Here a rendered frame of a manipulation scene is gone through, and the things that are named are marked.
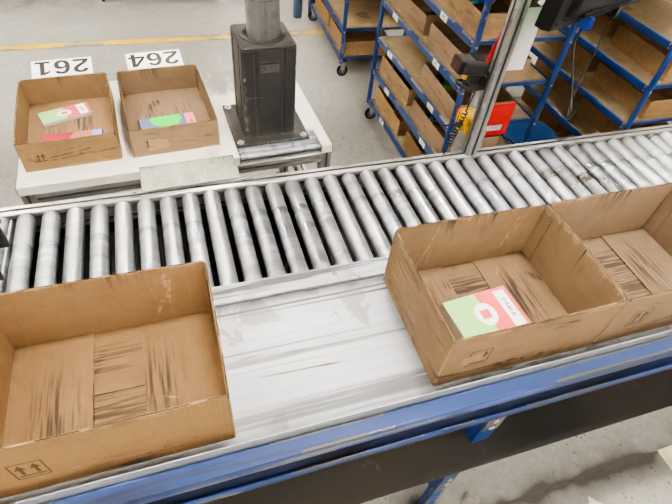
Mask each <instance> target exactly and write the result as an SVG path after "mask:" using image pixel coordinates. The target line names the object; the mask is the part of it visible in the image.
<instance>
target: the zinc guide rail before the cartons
mask: <svg viewBox="0 0 672 504"><path fill-rule="evenodd" d="M388 257H389V256H385V257H379V258H374V259H368V260H363V261H357V262H351V263H346V264H340V265H335V266H329V267H324V268H318V269H312V270H307V271H301V272H296V273H290V274H284V275H279V276H273V277H268V278H262V279H257V280H251V281H245V282H240V283H234V284H229V285H223V286H218V287H212V288H211V289H212V294H213V299H214V304H215V307H221V306H226V305H231V304H236V303H242V302H247V301H252V300H257V299H263V298H268V297H273V296H278V295H284V294H289V293H294V292H300V291H305V290H310V289H315V288H321V287H326V286H331V285H336V284H342V283H347V282H352V281H357V280H363V279H368V278H373V277H378V276H384V274H385V270H386V265H387V261H388Z"/></svg>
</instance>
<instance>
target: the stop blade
mask: <svg viewBox="0 0 672 504"><path fill-rule="evenodd" d="M15 227H16V226H15V224H14V222H13V220H10V224H9V229H8V235H7V239H8V241H9V242H10V244H11V245H10V247H5V253H4V259H3V265H2V270H1V272H2V274H3V275H4V277H5V280H3V281H0V293H5V290H6V284H7V278H8V271H9V265H10V259H11V253H12V246H13V240H14V234H15Z"/></svg>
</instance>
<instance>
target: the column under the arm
mask: <svg viewBox="0 0 672 504"><path fill-rule="evenodd" d="M230 37H231V50H232V63H233V78H234V91H235V104H232V105H223V106H222V108H223V111H224V114H225V116H226V119H227V122H228V125H229V128H230V130H231V133H232V136H233V139H234V142H235V145H236V147H237V149H238V148H245V147H253V146H260V145H268V144H275V143H283V142H290V141H297V140H305V139H309V138H310V137H309V135H308V133H307V131H306V129H305V127H304V125H303V123H302V121H301V119H300V117H299V116H298V114H297V112H296V110H295V91H296V55H297V45H296V43H295V41H294V39H293V38H292V36H291V34H290V33H289V31H288V30H287V28H286V26H285V25H284V23H283V22H281V21H280V35H279V36H278V37H277V38H276V39H273V40H270V41H257V40H253V39H251V38H249V37H248V35H247V30H246V23H242V24H232V25H230Z"/></svg>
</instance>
